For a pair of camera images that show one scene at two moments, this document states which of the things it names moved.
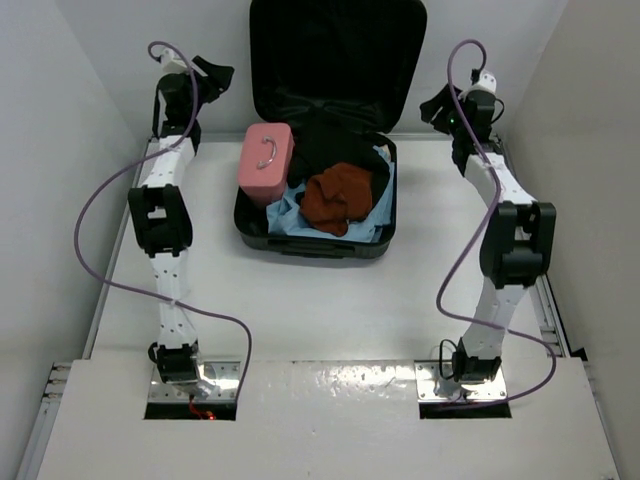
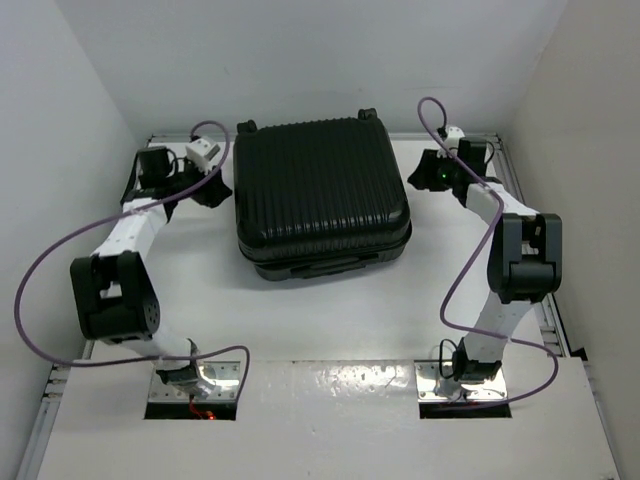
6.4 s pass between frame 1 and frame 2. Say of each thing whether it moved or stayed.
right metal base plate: stayed
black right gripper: moved
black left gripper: moved
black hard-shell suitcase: moved
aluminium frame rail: stayed
